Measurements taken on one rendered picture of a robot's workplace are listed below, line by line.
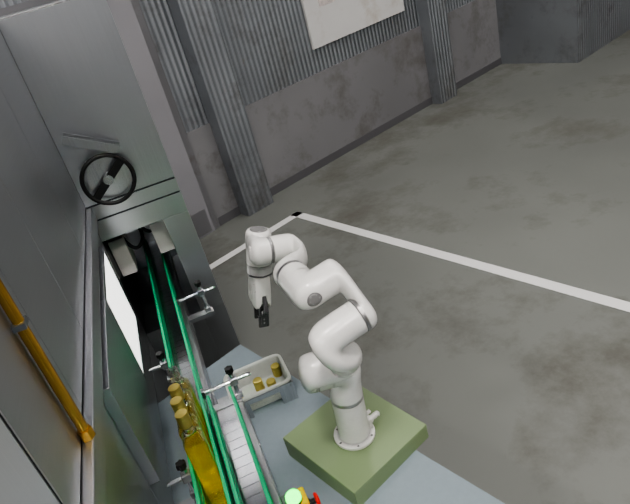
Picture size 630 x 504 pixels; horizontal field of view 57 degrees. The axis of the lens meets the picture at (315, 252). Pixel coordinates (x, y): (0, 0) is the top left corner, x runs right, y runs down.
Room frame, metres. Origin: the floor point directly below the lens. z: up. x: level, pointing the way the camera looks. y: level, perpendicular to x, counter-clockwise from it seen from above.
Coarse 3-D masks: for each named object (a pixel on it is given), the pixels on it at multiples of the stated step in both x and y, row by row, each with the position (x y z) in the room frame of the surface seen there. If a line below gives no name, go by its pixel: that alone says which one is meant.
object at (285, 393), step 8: (288, 384) 1.58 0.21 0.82; (272, 392) 1.57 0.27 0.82; (280, 392) 1.58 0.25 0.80; (288, 392) 1.58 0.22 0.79; (296, 392) 1.59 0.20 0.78; (216, 400) 1.67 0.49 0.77; (224, 400) 1.67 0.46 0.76; (248, 400) 1.55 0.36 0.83; (256, 400) 1.56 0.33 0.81; (264, 400) 1.57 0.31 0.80; (272, 400) 1.57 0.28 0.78; (280, 400) 1.58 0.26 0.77; (288, 400) 1.58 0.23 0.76; (248, 408) 1.55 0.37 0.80; (256, 408) 1.56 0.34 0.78; (264, 408) 1.56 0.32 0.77; (272, 408) 1.57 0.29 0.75
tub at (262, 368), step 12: (264, 360) 1.73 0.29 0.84; (276, 360) 1.74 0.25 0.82; (240, 372) 1.71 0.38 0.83; (252, 372) 1.72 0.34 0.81; (264, 372) 1.72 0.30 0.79; (288, 372) 1.62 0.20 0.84; (240, 384) 1.70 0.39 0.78; (252, 384) 1.70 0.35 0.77; (264, 384) 1.68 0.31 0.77; (276, 384) 1.58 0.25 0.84; (252, 396) 1.56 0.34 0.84
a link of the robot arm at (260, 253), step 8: (248, 232) 1.49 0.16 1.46; (256, 232) 1.49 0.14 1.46; (264, 232) 1.49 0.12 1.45; (248, 240) 1.46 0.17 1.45; (256, 240) 1.42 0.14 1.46; (264, 240) 1.42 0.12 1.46; (248, 248) 1.42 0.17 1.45; (256, 248) 1.40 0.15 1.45; (264, 248) 1.40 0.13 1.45; (272, 248) 1.41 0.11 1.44; (248, 256) 1.42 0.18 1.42; (256, 256) 1.39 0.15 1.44; (264, 256) 1.39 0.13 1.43; (272, 256) 1.40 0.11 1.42; (248, 264) 1.48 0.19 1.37; (256, 264) 1.40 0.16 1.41; (264, 264) 1.40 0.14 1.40
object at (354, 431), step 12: (336, 408) 1.26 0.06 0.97; (360, 408) 1.25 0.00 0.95; (336, 420) 1.27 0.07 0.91; (348, 420) 1.24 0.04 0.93; (360, 420) 1.25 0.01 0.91; (372, 420) 1.30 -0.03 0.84; (336, 432) 1.30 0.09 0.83; (348, 432) 1.24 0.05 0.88; (360, 432) 1.24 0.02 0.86; (372, 432) 1.27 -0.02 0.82; (348, 444) 1.25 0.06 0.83; (360, 444) 1.24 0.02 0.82
